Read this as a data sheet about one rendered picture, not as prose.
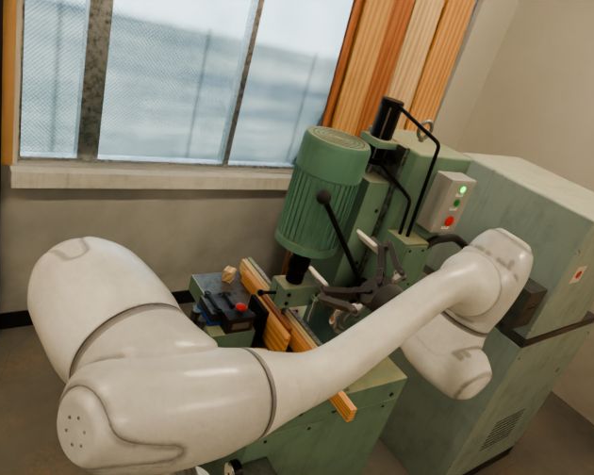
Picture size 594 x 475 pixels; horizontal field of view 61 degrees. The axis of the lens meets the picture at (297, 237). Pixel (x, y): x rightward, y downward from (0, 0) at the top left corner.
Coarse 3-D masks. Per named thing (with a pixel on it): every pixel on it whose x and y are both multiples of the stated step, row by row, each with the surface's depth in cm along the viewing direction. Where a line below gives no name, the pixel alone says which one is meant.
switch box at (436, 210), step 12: (444, 180) 132; (456, 180) 131; (468, 180) 134; (432, 192) 136; (444, 192) 132; (456, 192) 133; (468, 192) 136; (432, 204) 136; (444, 204) 133; (420, 216) 139; (432, 216) 136; (444, 216) 136; (456, 216) 139; (432, 228) 136
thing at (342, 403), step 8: (248, 272) 166; (248, 280) 164; (248, 288) 164; (256, 288) 159; (280, 312) 151; (296, 336) 143; (296, 344) 142; (304, 344) 141; (336, 400) 127; (344, 400) 125; (344, 408) 125; (352, 408) 123; (344, 416) 125; (352, 416) 124
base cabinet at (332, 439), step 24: (360, 408) 158; (384, 408) 166; (288, 432) 142; (312, 432) 150; (336, 432) 157; (360, 432) 166; (240, 456) 138; (264, 456) 143; (288, 456) 150; (312, 456) 158; (336, 456) 166; (360, 456) 176
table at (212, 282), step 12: (192, 276) 163; (204, 276) 164; (216, 276) 166; (240, 276) 170; (192, 288) 163; (204, 288) 158; (216, 288) 160; (228, 288) 162; (240, 288) 164; (240, 300) 158; (252, 348) 139; (264, 348) 141; (288, 348) 144; (312, 408) 129; (324, 408) 132; (336, 408) 135
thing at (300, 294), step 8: (272, 280) 144; (280, 280) 142; (304, 280) 146; (312, 280) 147; (272, 288) 144; (280, 288) 140; (288, 288) 139; (296, 288) 141; (304, 288) 143; (312, 288) 145; (272, 296) 144; (280, 296) 140; (288, 296) 140; (296, 296) 143; (304, 296) 144; (280, 304) 141; (288, 304) 143; (296, 304) 145; (304, 304) 146
